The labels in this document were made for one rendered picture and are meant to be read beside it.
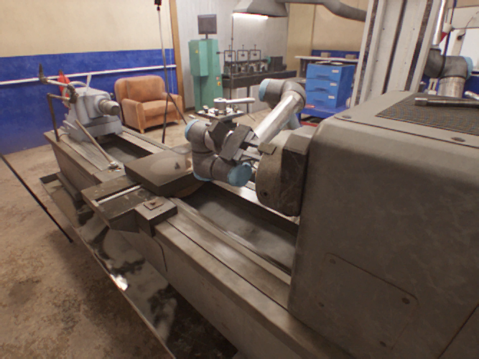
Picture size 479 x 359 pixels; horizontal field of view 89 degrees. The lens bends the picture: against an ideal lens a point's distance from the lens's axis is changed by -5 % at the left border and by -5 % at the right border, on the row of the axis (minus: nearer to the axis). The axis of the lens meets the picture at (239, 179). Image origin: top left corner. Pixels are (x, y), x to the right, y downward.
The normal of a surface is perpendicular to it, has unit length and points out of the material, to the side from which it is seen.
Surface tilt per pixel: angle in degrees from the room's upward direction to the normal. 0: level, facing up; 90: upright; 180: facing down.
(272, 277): 0
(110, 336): 0
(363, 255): 90
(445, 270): 90
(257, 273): 0
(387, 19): 90
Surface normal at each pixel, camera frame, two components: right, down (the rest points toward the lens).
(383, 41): -0.74, 0.32
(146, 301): 0.00, -0.88
